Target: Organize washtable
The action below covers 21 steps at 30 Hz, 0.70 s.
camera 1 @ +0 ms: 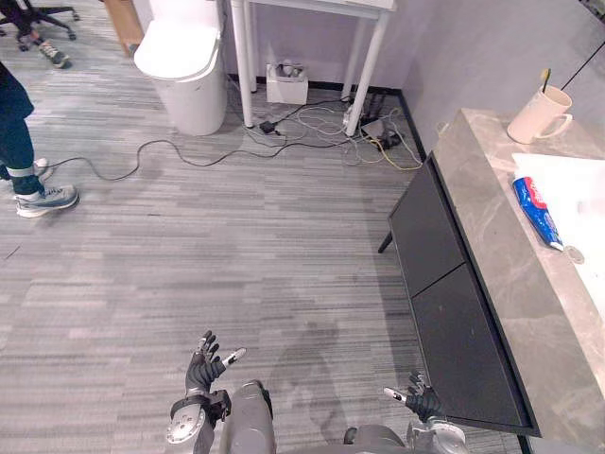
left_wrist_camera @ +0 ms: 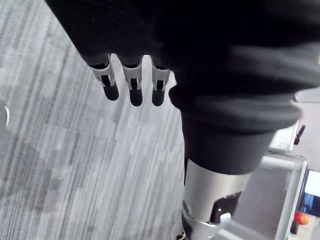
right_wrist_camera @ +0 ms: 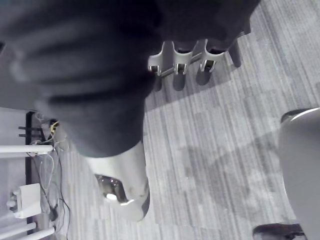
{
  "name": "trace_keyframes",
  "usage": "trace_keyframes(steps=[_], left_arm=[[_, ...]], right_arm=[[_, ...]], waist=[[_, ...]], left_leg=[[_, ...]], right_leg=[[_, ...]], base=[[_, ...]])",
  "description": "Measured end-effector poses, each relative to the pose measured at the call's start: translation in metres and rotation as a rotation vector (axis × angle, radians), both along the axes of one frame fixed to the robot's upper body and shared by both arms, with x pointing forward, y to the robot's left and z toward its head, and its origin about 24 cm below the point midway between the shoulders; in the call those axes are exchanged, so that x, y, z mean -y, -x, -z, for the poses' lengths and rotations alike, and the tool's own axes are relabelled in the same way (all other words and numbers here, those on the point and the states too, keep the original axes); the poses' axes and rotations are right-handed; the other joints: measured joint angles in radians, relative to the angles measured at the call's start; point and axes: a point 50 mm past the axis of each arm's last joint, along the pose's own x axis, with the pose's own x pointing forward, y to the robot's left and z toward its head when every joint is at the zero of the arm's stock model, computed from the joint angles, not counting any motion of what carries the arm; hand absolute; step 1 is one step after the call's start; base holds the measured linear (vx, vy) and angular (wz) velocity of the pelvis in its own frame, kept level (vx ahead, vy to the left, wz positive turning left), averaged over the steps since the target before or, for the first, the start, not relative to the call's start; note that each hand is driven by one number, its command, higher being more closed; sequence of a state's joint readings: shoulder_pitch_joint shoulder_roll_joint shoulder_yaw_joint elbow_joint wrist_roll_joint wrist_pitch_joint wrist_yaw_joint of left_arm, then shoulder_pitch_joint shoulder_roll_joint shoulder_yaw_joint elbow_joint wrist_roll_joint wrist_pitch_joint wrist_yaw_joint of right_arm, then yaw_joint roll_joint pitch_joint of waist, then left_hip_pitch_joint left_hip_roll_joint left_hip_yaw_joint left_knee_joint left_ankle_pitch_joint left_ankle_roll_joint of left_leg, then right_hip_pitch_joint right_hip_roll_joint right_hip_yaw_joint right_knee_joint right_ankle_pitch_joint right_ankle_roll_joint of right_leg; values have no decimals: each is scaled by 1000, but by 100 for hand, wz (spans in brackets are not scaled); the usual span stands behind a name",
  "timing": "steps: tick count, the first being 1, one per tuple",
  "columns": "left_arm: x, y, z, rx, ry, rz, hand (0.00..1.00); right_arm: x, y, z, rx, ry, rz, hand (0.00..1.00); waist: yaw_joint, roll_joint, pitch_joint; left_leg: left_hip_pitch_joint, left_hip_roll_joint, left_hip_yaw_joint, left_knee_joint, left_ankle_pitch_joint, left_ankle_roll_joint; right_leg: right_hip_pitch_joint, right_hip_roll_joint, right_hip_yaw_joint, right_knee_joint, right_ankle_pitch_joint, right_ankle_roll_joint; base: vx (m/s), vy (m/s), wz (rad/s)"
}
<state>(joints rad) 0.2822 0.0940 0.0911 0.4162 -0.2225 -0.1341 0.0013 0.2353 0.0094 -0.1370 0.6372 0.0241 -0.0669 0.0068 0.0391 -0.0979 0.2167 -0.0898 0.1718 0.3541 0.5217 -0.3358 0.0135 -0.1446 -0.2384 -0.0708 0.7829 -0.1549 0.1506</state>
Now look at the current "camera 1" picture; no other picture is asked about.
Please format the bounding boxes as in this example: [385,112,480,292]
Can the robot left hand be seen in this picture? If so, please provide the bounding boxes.
[185,330,248,396]

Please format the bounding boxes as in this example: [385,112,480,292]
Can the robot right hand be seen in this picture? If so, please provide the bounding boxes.
[383,371,443,422]

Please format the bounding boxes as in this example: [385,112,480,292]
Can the robot right leg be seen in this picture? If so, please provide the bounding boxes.
[343,424,408,454]

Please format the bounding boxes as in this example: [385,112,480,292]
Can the robot leg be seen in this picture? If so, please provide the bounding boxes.
[343,424,408,454]
[218,379,276,454]

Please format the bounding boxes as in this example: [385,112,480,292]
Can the robot left leg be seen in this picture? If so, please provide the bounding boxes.
[218,379,276,454]

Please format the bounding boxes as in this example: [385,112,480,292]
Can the black vanity cabinet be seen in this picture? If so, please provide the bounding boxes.
[377,150,543,439]

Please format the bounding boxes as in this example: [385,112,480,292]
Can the blue toothpaste tube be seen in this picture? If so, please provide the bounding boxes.
[511,176,565,253]

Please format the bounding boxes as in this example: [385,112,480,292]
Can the white sink basin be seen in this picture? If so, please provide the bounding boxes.
[510,151,605,335]

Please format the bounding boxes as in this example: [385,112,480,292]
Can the standing person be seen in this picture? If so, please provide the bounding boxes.
[0,61,80,219]

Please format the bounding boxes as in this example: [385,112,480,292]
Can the white cardboard box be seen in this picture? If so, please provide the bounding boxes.
[265,61,310,106]

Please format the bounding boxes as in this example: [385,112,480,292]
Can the cream mug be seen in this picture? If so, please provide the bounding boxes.
[507,86,575,146]

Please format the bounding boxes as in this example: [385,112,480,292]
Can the white toilet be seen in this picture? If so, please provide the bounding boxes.
[133,0,229,137]

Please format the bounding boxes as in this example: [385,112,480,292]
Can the white table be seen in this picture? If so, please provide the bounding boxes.
[230,0,399,139]

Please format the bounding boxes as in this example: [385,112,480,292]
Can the seated person's feet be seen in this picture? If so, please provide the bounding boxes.
[17,28,73,70]

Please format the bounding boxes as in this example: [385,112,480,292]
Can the wooden furniture piece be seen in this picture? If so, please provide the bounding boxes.
[103,0,146,59]

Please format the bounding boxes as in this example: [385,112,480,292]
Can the black office chair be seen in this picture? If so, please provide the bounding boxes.
[0,0,80,42]

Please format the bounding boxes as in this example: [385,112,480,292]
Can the long black floor cable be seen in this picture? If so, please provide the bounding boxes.
[45,97,363,183]

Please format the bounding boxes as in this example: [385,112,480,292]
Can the yellow cable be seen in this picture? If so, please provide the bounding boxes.
[367,131,424,172]

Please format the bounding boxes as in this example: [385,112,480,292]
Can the white cable bundle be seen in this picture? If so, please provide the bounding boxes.
[295,104,382,167]

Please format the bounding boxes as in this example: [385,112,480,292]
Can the thin black wall strip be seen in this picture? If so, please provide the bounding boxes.
[561,44,605,92]

